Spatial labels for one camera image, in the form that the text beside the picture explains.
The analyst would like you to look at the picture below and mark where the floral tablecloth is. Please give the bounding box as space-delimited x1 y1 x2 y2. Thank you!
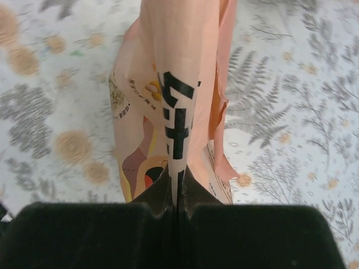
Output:
1 1 358 268

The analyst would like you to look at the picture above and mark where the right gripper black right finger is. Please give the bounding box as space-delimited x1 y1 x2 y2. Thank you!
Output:
177 170 344 269

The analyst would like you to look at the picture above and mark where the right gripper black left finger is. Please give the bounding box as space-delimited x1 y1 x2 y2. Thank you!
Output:
1 170 176 268

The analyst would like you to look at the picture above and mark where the pink cat litter bag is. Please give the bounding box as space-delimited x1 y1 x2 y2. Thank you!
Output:
109 1 238 204

